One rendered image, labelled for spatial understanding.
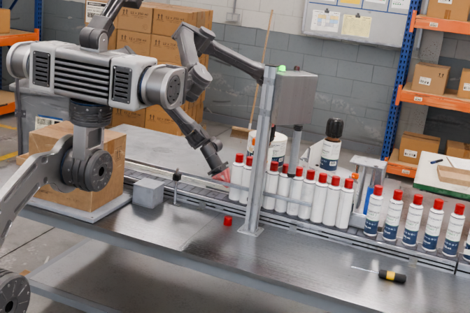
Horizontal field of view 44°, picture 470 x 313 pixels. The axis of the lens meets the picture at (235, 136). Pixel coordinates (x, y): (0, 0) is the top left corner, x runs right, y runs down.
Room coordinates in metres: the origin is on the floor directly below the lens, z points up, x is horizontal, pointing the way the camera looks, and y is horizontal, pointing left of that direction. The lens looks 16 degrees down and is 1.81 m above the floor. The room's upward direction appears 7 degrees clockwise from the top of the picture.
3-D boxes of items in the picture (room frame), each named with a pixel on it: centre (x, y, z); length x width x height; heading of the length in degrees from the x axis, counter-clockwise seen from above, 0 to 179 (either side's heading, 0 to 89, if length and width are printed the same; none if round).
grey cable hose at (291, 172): (2.16, -0.23, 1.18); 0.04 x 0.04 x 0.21
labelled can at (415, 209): (2.09, -0.71, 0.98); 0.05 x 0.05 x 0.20
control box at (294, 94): (2.19, -0.19, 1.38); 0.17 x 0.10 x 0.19; 125
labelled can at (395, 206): (2.11, -0.64, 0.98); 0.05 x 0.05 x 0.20
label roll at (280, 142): (2.91, -0.17, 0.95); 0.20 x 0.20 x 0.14
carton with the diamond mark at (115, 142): (2.26, 0.63, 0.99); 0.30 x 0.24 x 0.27; 71
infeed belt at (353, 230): (2.31, -0.11, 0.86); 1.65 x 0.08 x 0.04; 70
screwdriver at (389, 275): (1.89, -0.56, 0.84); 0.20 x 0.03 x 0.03; 77
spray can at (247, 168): (2.32, -0.07, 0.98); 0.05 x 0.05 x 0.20
